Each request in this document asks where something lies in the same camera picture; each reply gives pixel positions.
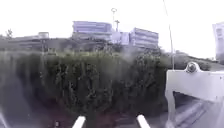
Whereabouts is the lamp pole with ring top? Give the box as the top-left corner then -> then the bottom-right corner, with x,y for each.
110,7 -> 121,33

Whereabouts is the white metal frame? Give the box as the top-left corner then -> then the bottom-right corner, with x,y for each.
164,61 -> 224,128

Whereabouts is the grey striped building complex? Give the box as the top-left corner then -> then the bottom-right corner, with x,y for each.
71,20 -> 160,50

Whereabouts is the green hedge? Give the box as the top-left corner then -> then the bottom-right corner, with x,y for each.
0,46 -> 174,118

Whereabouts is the low grey building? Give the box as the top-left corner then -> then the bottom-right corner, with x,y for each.
7,31 -> 51,52

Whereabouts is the pale building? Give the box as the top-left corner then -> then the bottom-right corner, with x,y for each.
212,21 -> 224,63

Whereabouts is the thin pole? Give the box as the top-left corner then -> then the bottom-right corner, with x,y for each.
162,0 -> 176,70

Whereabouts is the robot's own part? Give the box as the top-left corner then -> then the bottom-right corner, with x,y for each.
136,114 -> 151,128
71,115 -> 87,128

